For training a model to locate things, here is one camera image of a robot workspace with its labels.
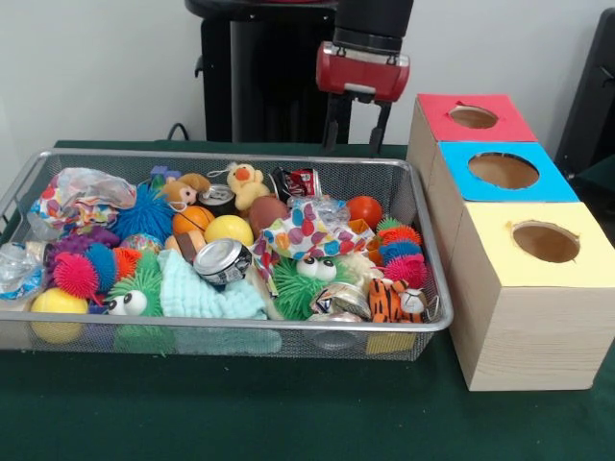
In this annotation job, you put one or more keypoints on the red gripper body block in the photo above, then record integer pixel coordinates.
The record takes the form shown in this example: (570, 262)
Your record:
(360, 74)

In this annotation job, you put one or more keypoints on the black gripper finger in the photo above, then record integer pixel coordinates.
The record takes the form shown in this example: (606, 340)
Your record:
(379, 134)
(332, 132)

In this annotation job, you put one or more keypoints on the wooden box with three holes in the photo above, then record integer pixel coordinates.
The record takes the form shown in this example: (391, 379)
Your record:
(528, 336)

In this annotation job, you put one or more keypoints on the red-orange ball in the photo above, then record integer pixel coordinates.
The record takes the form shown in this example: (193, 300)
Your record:
(364, 211)

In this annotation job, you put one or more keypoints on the yellow duck plush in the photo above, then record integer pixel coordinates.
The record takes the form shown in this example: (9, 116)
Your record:
(244, 182)

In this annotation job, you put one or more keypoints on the brown toy football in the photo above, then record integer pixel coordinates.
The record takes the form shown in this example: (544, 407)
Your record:
(266, 213)

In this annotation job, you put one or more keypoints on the polka-dot crumpled cloth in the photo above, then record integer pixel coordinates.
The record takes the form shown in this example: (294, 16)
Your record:
(302, 233)

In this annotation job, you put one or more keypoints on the plain yellow ball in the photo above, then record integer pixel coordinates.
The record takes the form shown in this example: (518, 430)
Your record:
(229, 230)

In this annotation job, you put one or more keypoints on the orange tiger plush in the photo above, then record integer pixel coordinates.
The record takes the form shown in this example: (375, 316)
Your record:
(386, 300)

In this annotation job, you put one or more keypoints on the small orange basketball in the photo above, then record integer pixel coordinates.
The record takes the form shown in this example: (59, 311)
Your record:
(189, 221)

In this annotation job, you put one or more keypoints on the crushed silver can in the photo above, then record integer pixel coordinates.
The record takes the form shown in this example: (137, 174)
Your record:
(221, 259)

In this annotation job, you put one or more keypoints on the blue spiky ball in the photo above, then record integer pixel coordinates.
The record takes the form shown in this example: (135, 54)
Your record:
(141, 213)

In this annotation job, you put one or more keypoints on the mint green cloth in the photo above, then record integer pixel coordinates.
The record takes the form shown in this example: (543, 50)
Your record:
(192, 293)

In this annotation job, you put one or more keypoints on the black upright panel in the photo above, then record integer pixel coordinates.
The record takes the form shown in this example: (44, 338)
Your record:
(591, 96)

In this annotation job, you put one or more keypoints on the dark green side tablecloth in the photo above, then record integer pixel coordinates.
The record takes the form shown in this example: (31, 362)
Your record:
(603, 185)

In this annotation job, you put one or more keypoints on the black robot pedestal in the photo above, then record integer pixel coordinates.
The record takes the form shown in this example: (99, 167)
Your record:
(269, 72)

